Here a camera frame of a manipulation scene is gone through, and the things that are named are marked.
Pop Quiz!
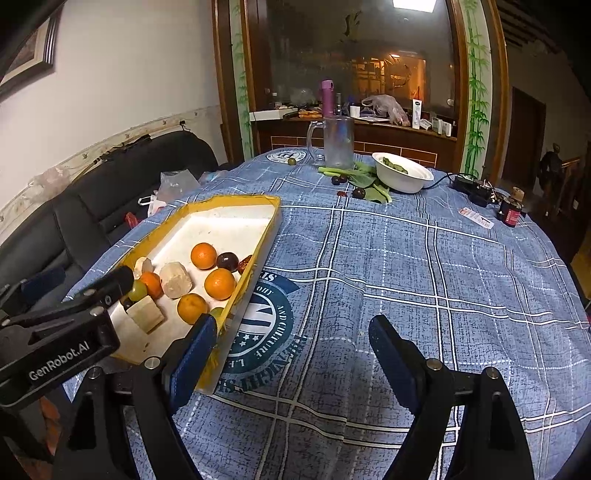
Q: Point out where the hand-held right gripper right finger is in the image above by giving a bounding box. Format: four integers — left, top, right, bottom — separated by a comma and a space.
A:
368, 315, 539, 480

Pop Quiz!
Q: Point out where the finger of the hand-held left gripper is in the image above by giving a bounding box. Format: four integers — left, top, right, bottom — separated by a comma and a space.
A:
62, 265, 136, 315

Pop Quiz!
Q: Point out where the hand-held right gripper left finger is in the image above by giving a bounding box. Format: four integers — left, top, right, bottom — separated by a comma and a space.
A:
53, 314, 219, 480

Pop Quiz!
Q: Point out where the orange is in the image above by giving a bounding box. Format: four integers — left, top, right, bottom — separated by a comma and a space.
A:
177, 293, 208, 325
204, 268, 236, 301
191, 243, 218, 270
139, 271, 164, 299

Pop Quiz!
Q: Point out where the yellow rimmed white tray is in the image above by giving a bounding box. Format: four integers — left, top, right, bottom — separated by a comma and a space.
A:
108, 194, 283, 395

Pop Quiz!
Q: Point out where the dark blue cloth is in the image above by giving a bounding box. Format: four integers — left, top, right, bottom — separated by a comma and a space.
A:
21, 265, 68, 301

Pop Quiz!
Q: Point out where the blue plaid tablecloth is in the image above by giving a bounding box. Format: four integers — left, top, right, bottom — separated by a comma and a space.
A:
62, 148, 591, 480

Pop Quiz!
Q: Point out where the black sofa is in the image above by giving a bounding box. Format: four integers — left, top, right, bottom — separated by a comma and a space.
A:
0, 131, 220, 324

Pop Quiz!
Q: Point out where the white plastic bag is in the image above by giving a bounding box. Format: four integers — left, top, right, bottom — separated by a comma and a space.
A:
139, 170, 201, 216

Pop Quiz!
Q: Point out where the white pink packet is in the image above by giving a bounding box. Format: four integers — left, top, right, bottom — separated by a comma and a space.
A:
458, 208, 495, 229

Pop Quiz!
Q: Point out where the green leaf vegetable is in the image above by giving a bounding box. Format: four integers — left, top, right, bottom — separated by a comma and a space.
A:
318, 161, 392, 204

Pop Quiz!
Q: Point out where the white bowl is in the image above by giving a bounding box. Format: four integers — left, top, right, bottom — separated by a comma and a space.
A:
372, 152, 435, 193

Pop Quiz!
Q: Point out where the black power strip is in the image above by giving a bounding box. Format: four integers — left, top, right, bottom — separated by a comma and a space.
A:
451, 174, 495, 207

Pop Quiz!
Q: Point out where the small brown medicine bottle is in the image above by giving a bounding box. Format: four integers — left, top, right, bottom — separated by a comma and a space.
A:
498, 196, 522, 227

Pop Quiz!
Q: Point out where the wooden glass cabinet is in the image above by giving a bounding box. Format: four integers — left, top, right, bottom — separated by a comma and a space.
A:
212, 0, 509, 185

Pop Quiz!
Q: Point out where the glass pitcher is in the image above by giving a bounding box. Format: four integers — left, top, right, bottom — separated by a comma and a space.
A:
307, 116, 355, 170

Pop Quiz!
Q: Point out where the white flat box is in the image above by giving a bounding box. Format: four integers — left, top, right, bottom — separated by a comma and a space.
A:
249, 108, 301, 122

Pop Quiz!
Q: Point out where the framed picture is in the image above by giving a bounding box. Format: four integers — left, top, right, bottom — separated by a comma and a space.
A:
0, 9, 63, 100

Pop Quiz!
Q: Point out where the pinkish plastic bag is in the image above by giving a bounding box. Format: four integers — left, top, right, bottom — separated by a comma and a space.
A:
361, 95, 411, 125

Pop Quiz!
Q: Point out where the dark figurine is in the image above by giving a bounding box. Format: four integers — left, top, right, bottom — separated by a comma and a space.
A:
540, 143, 565, 185

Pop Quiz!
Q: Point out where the brown door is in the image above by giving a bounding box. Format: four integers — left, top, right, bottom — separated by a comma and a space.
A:
501, 88, 548, 190

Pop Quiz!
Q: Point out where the pink lid bottle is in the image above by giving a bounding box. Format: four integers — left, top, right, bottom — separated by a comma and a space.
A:
321, 79, 336, 120

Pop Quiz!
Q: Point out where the black cable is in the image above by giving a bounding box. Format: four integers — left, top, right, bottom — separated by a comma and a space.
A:
425, 172, 462, 190

